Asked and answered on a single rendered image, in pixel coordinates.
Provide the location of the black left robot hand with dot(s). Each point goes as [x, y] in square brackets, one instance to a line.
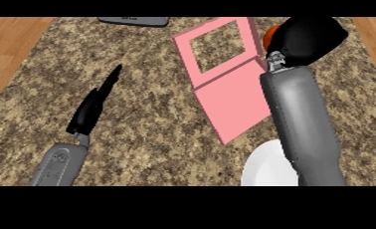
[88, 110]

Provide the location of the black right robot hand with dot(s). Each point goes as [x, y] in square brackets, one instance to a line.
[306, 39]

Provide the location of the orange squash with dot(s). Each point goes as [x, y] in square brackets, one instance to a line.
[268, 37]

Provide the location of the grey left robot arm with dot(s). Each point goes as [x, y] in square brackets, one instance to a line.
[60, 164]

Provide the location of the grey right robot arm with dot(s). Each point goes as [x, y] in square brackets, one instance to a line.
[306, 125]

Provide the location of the pink open box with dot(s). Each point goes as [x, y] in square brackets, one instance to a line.
[230, 90]

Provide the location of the white plate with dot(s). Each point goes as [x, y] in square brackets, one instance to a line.
[268, 168]

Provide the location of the dark grey flat appliance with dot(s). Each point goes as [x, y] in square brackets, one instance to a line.
[134, 20]

